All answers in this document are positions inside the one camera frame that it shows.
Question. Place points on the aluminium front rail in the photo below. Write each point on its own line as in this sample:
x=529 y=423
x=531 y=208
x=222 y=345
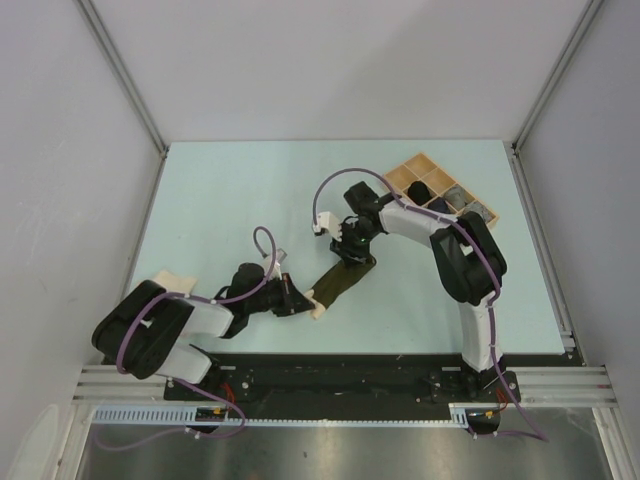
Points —
x=540 y=387

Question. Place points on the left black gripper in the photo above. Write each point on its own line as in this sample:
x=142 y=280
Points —
x=292 y=300

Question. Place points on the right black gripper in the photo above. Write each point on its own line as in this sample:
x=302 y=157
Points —
x=346 y=249

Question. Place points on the olive green underwear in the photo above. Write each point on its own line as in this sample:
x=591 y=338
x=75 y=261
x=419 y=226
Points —
x=336 y=281

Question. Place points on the right aluminium frame post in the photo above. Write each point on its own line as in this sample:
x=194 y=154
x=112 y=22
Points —
x=560 y=67

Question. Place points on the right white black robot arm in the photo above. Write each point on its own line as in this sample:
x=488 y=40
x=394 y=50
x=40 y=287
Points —
x=469 y=262

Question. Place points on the aluminium frame post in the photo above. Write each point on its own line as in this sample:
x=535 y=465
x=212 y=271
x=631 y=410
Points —
x=114 y=60
x=560 y=67

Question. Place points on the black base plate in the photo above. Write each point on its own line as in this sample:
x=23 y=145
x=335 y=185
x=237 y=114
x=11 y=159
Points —
x=381 y=386

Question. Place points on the left aluminium frame post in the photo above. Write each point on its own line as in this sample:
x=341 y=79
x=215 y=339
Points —
x=114 y=60

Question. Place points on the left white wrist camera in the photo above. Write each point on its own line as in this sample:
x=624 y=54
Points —
x=272 y=264

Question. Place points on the grey rolled underwear back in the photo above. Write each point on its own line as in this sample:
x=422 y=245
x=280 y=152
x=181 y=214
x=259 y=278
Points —
x=479 y=208

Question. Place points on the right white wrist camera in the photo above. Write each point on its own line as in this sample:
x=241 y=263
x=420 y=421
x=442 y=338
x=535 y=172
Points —
x=327 y=223

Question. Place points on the navy rolled underwear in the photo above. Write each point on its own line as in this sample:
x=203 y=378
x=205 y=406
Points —
x=439 y=205

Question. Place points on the grey beige underwear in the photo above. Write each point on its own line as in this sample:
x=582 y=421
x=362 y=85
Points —
x=456 y=197

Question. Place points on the black rolled underwear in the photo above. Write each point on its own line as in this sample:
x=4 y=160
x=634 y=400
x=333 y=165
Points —
x=419 y=193

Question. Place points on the slotted cable duct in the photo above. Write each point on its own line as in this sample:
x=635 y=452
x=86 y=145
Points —
x=442 y=416

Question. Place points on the wooden compartment box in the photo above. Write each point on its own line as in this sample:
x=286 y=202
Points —
x=421 y=167

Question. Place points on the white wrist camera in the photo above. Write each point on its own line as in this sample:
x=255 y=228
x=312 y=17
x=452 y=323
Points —
x=272 y=264
x=327 y=223

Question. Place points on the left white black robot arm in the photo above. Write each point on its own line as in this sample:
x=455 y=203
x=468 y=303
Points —
x=153 y=333

